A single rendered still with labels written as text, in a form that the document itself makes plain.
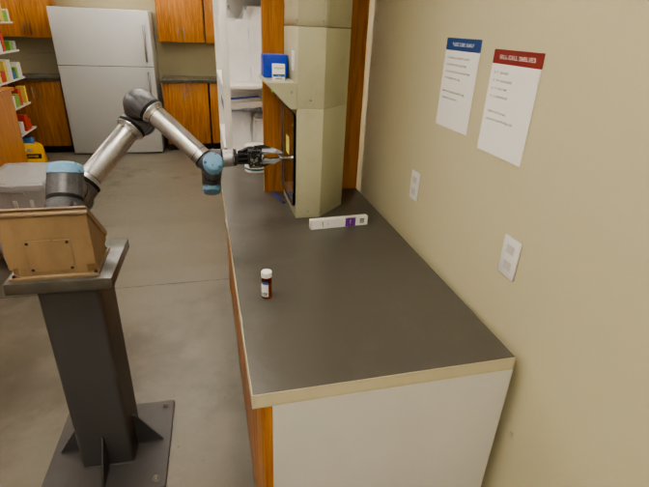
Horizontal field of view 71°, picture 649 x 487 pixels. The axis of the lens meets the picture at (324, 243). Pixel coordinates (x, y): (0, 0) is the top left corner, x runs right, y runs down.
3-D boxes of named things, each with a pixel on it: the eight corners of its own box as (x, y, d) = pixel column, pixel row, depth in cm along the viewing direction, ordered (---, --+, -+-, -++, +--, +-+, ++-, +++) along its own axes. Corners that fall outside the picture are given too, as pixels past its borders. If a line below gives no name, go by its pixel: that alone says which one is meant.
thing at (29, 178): (73, 199, 380) (66, 160, 365) (53, 228, 327) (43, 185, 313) (16, 202, 370) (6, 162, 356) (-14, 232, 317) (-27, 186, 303)
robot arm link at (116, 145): (42, 192, 162) (134, 87, 183) (54, 207, 176) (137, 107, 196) (73, 210, 163) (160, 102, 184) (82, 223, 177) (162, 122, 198)
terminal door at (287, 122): (283, 185, 228) (283, 102, 211) (294, 207, 201) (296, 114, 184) (281, 185, 228) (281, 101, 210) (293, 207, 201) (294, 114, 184)
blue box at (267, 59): (283, 75, 203) (283, 53, 199) (287, 77, 194) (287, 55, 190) (261, 74, 200) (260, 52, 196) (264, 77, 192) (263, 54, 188)
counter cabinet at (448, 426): (321, 280, 341) (326, 162, 302) (458, 568, 162) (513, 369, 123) (230, 289, 325) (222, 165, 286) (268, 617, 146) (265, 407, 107)
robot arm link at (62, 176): (40, 192, 151) (41, 155, 154) (51, 206, 163) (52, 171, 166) (80, 191, 154) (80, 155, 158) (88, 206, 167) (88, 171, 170)
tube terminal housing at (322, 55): (331, 191, 237) (339, 27, 204) (349, 214, 208) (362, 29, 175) (283, 194, 231) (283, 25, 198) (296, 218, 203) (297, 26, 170)
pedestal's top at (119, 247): (5, 296, 145) (2, 285, 144) (40, 251, 173) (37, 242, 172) (113, 288, 152) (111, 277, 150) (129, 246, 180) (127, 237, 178)
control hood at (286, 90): (283, 98, 211) (283, 74, 206) (296, 109, 182) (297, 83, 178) (258, 97, 208) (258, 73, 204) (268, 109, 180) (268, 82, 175)
